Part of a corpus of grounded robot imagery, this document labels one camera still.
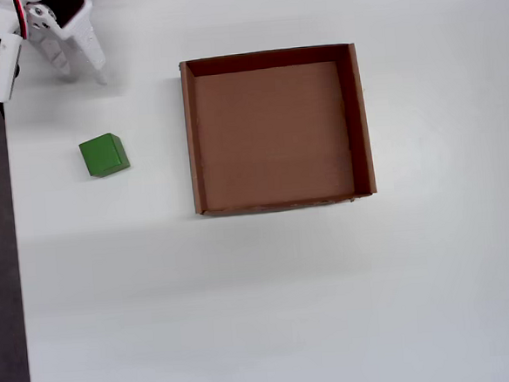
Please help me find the brown cardboard box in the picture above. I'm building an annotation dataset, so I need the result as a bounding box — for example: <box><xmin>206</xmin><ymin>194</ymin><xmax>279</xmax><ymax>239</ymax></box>
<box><xmin>178</xmin><ymin>41</ymin><xmax>378</xmax><ymax>218</ymax></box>

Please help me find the red black servo cable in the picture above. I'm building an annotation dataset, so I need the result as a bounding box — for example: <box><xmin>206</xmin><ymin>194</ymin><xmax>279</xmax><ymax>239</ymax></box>
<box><xmin>11</xmin><ymin>0</ymin><xmax>31</xmax><ymax>41</ymax></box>

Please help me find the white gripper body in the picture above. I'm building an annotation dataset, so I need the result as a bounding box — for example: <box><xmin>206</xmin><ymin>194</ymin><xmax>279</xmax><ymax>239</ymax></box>
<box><xmin>13</xmin><ymin>0</ymin><xmax>95</xmax><ymax>44</ymax></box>

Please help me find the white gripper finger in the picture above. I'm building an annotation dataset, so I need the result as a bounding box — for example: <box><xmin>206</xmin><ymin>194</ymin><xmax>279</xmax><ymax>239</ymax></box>
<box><xmin>26</xmin><ymin>2</ymin><xmax>73</xmax><ymax>82</ymax></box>
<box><xmin>61</xmin><ymin>11</ymin><xmax>109</xmax><ymax>88</ymax></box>

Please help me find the green cube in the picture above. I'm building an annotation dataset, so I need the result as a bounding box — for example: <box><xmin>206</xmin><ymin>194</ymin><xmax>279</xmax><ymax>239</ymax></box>
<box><xmin>78</xmin><ymin>131</ymin><xmax>132</xmax><ymax>180</ymax></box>

